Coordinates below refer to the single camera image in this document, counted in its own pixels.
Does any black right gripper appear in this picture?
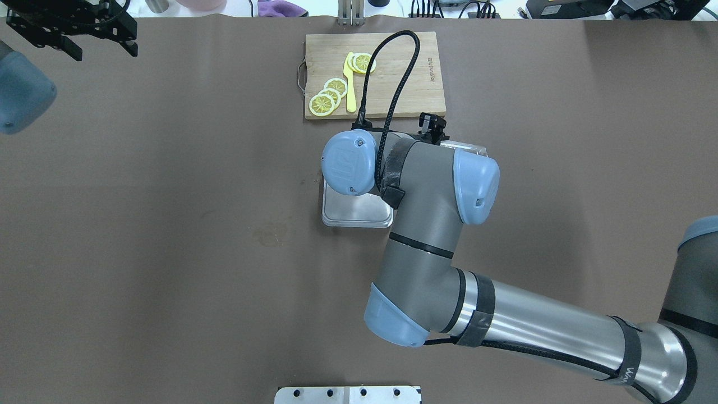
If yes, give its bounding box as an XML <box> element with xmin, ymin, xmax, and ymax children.
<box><xmin>418</xmin><ymin>112</ymin><xmax>449</xmax><ymax>145</ymax></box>

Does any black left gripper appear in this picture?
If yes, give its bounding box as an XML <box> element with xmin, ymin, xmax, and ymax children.
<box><xmin>6</xmin><ymin>1</ymin><xmax>139</xmax><ymax>61</ymax></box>

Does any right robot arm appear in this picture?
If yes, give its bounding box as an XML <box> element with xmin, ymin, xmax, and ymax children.
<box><xmin>321</xmin><ymin>126</ymin><xmax>716</xmax><ymax>403</ymax></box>

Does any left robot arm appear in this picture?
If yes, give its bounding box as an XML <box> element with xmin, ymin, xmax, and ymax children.
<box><xmin>1</xmin><ymin>1</ymin><xmax>139</xmax><ymax>135</ymax></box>

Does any silver kitchen scale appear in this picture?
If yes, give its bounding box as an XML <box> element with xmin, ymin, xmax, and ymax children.
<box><xmin>321</xmin><ymin>181</ymin><xmax>393</xmax><ymax>228</ymax></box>

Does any yellow plastic knife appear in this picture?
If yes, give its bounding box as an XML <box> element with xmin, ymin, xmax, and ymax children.
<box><xmin>343</xmin><ymin>52</ymin><xmax>357</xmax><ymax>113</ymax></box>

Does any lemon slice middle stack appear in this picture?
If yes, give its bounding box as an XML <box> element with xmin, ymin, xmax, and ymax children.
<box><xmin>318</xmin><ymin>89</ymin><xmax>343</xmax><ymax>108</ymax></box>

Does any lemon slice back pair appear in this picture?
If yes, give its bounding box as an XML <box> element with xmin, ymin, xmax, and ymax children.
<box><xmin>346</xmin><ymin>53</ymin><xmax>361</xmax><ymax>74</ymax></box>

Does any purple cloth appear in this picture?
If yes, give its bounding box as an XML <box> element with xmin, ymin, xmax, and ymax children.
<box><xmin>257</xmin><ymin>1</ymin><xmax>309</xmax><ymax>18</ymax></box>

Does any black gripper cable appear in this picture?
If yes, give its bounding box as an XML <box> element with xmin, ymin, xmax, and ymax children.
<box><xmin>352</xmin><ymin>30</ymin><xmax>421</xmax><ymax>191</ymax></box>

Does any aluminium frame post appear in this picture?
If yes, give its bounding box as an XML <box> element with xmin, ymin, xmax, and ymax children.
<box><xmin>337</xmin><ymin>0</ymin><xmax>366</xmax><ymax>26</ymax></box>

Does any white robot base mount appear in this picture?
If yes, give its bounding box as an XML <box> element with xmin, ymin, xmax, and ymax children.
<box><xmin>274</xmin><ymin>385</ymin><xmax>424</xmax><ymax>403</ymax></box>

